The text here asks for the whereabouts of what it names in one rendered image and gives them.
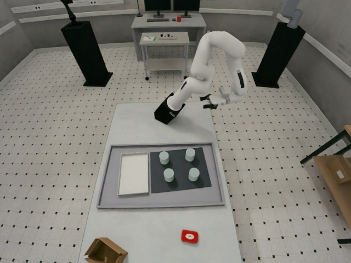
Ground brown cardboard box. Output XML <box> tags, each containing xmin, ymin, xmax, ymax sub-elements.
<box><xmin>84</xmin><ymin>237</ymin><xmax>128</xmax><ymax>263</ymax></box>

